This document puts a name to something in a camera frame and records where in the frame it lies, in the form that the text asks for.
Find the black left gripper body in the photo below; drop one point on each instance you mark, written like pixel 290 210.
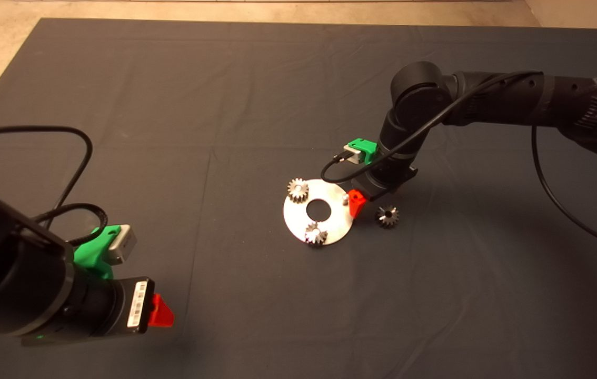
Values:
pixel 103 305

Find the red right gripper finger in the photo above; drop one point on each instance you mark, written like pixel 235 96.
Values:
pixel 356 202

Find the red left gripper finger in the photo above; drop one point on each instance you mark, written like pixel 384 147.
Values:
pixel 161 316

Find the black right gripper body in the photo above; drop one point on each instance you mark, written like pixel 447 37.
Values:
pixel 382 179

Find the small steel planetary gear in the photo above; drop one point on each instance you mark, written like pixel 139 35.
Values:
pixel 298 190
pixel 388 217
pixel 316 235

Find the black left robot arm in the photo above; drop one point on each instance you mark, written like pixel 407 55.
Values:
pixel 9 273

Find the round metal carrier plate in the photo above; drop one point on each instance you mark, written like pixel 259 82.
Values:
pixel 338 223

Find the dark grey table cloth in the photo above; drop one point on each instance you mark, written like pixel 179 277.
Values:
pixel 330 316

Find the green right camera mount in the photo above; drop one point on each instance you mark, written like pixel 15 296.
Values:
pixel 364 147

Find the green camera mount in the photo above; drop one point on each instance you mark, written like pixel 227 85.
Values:
pixel 93 252
pixel 364 147

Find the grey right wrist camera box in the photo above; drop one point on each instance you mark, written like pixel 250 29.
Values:
pixel 352 153

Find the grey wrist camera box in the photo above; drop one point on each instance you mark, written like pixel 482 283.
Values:
pixel 122 245
pixel 352 153

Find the green left camera mount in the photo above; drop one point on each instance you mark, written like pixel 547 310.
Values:
pixel 93 252

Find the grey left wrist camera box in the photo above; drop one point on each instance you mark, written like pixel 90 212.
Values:
pixel 122 245

